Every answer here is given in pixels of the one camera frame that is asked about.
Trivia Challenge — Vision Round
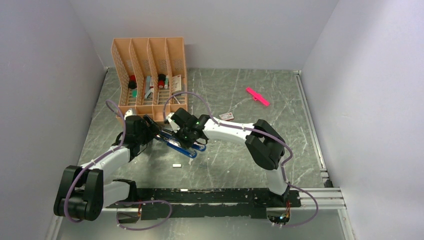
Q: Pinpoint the red white staple box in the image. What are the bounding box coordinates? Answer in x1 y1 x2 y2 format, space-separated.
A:
219 112 234 121

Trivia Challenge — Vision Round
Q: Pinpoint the grey stapler in organizer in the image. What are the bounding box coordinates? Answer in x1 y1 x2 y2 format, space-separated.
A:
144 75 154 99

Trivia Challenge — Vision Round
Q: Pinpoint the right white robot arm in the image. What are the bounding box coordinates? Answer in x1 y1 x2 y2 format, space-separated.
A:
166 108 289 207

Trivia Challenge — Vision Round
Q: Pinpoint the red black bottle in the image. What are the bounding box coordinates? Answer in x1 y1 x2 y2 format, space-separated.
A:
157 73 166 89
127 75 137 90

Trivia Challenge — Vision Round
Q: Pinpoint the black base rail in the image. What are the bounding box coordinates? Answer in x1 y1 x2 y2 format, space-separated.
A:
109 187 301 220

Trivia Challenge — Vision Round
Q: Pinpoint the white box in organizer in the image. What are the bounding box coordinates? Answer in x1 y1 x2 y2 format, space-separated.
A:
171 74 184 94

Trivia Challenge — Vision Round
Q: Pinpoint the red black bottle left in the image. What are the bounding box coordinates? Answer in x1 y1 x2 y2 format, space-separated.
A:
127 75 137 90

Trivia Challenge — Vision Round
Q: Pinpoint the red black bottle right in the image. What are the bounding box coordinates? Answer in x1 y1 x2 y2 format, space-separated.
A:
157 73 166 89

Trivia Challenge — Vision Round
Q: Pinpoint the blue stapler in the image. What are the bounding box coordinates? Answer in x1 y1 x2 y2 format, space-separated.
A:
155 134 197 159
154 128 207 153

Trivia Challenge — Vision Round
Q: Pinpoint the orange plastic desk organizer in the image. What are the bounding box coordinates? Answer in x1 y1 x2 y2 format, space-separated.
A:
111 37 189 124

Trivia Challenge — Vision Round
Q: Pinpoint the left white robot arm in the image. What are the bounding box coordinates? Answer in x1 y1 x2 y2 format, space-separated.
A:
53 115 162 223

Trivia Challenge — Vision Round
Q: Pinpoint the pink plastic clip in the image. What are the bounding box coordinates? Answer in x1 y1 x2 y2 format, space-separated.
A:
245 87 270 107

